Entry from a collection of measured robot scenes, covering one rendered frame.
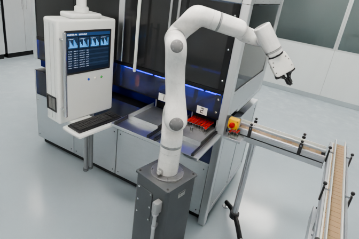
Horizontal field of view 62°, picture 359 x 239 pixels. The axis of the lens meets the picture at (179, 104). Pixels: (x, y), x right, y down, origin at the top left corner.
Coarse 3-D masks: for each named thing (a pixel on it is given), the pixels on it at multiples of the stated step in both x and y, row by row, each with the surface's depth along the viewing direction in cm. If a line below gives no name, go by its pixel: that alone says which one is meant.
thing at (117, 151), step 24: (48, 120) 313; (72, 144) 305; (96, 144) 287; (120, 144) 271; (144, 144) 257; (240, 144) 291; (120, 168) 280; (192, 168) 239; (192, 192) 246; (216, 192) 259
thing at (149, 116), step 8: (152, 104) 247; (136, 112) 229; (144, 112) 236; (152, 112) 238; (160, 112) 240; (136, 120) 218; (144, 120) 223; (152, 120) 225; (160, 120) 227; (152, 128) 213
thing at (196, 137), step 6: (186, 126) 222; (186, 132) 214; (192, 132) 215; (198, 132) 216; (210, 132) 212; (186, 138) 201; (192, 138) 207; (198, 138) 208; (204, 138) 202; (198, 144) 198
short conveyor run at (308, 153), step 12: (240, 132) 221; (252, 132) 217; (264, 132) 220; (276, 132) 217; (264, 144) 215; (276, 144) 210; (288, 144) 207; (300, 144) 201; (312, 144) 207; (288, 156) 208; (300, 156) 204; (312, 156) 201; (324, 156) 197
